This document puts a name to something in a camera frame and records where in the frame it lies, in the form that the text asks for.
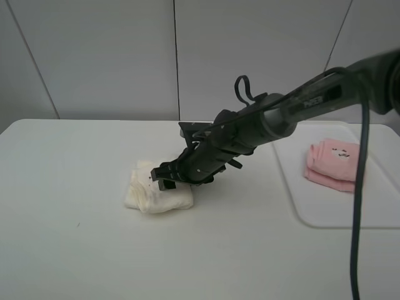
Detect black right camera cable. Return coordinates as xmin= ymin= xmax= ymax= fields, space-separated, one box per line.
xmin=192 ymin=67 xmax=371 ymax=300

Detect pink towel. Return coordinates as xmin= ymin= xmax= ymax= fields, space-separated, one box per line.
xmin=304 ymin=139 xmax=359 ymax=193

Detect white plastic tray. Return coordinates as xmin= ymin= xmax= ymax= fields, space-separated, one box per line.
xmin=272 ymin=121 xmax=399 ymax=229

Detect white towel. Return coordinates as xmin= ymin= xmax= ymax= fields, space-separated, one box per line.
xmin=124 ymin=161 xmax=194 ymax=214

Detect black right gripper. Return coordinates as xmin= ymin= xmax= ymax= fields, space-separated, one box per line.
xmin=151 ymin=152 xmax=227 ymax=191

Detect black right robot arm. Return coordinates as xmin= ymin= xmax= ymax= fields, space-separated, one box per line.
xmin=151 ymin=50 xmax=399 ymax=191

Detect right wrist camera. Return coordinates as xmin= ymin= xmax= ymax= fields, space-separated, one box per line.
xmin=178 ymin=121 xmax=212 ymax=147

